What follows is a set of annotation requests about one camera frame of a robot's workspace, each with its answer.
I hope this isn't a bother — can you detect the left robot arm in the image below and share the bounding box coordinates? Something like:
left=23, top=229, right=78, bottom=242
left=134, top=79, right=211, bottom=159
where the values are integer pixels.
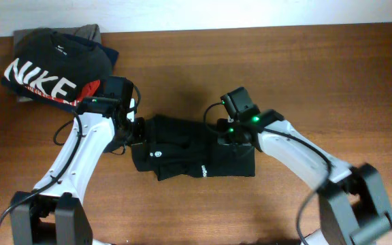
left=6, top=96, right=142, bottom=244

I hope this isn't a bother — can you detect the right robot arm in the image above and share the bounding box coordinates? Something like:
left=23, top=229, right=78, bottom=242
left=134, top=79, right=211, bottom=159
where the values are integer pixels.
left=216, top=110, right=392, bottom=245

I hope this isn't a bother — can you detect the red folded shirt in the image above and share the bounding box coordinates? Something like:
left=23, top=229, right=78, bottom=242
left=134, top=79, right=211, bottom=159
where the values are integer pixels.
left=26, top=80, right=101, bottom=106

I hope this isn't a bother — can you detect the black t-shirt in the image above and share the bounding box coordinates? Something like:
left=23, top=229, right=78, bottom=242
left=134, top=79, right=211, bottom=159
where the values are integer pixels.
left=131, top=115, right=256, bottom=181

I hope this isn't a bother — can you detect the black Nike folded shirt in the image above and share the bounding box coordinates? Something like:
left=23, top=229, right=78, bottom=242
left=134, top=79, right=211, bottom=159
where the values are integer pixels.
left=3, top=28, right=114, bottom=103

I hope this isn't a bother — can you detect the navy folded shirt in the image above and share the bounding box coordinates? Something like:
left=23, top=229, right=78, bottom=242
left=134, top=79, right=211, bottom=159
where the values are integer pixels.
left=0, top=33, right=120, bottom=115

